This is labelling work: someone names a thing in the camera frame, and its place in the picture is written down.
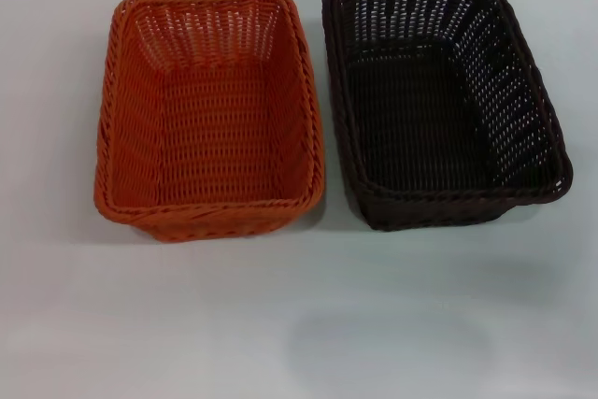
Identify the orange woven plastic basket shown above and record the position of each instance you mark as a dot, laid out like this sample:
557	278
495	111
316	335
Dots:
219	137

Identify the dark brown woven basket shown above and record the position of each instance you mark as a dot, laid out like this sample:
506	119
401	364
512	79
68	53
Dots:
411	137

